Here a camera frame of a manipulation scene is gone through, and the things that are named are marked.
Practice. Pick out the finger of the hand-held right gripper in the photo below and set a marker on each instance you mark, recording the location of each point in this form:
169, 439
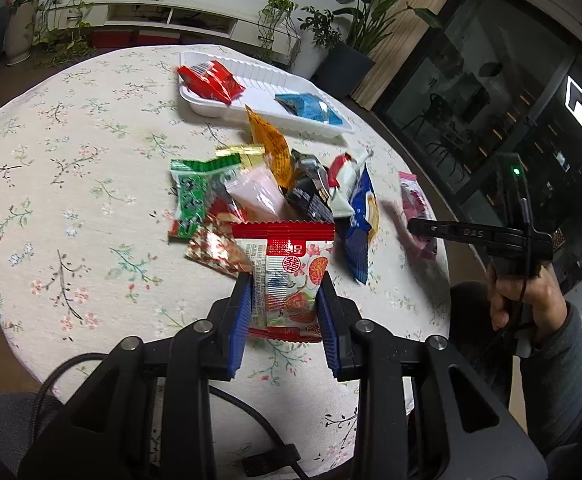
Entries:
461, 232

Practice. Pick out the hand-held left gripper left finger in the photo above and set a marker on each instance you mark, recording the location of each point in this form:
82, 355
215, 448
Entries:
241, 330

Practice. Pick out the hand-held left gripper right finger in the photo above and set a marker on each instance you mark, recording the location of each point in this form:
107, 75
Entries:
328, 330

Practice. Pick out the magenta snack packet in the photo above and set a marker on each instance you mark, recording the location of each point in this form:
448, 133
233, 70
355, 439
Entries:
416, 202

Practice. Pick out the red white fruit-print snack packet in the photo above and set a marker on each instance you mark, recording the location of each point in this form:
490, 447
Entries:
291, 270

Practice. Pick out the white plastic tray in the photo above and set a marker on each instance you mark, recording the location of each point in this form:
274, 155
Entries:
261, 77

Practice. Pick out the person's right forearm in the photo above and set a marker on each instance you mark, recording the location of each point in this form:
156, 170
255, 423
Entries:
561, 390

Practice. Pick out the person's right hand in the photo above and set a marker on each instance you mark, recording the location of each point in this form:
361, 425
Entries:
541, 305

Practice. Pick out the red gold patterned snack packet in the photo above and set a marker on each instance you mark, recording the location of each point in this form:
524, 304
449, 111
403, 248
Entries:
216, 247

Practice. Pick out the dark blue snack packet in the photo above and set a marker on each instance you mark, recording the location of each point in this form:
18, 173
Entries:
358, 240

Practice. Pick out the dark glass door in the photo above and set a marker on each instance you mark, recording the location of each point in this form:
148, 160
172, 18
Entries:
471, 85

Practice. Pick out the black snack packet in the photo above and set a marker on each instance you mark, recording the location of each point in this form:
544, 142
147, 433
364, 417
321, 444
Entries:
311, 195

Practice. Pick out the pale pink snack packet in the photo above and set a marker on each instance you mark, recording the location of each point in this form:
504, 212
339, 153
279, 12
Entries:
261, 192

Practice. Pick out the green snack packet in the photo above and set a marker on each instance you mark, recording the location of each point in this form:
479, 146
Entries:
193, 195

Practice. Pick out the orange snack packet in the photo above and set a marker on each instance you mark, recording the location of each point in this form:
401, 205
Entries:
271, 145

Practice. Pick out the light blue snack packet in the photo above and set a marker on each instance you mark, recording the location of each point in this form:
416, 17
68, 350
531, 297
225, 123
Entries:
308, 107

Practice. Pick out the floral tablecloth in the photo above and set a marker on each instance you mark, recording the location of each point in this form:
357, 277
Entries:
96, 185

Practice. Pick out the large broad-leaf plant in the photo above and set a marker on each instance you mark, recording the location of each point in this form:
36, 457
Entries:
376, 5

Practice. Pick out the bushy green plant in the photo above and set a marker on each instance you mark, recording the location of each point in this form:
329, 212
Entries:
321, 25

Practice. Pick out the grey chair seat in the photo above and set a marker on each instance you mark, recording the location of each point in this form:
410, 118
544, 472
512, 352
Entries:
6, 425

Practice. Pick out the thin climbing plant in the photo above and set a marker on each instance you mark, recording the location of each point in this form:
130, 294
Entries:
277, 15

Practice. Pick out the white television cabinet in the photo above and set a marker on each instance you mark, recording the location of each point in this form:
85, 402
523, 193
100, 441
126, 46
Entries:
186, 15

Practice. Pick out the trailing vine plant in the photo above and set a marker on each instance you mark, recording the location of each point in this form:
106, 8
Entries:
68, 20

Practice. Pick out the white plant pot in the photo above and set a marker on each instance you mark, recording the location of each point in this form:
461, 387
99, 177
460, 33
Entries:
21, 35

